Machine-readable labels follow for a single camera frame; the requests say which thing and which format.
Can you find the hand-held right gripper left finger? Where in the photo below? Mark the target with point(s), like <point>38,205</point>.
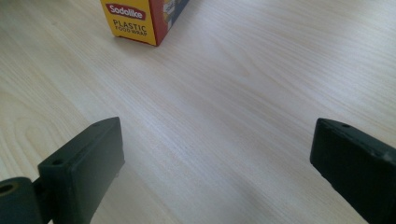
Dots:
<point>84,168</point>

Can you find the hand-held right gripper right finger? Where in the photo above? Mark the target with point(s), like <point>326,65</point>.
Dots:
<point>355,165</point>

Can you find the yellow and red wrap box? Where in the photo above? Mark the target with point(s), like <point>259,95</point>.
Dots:
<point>140,20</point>

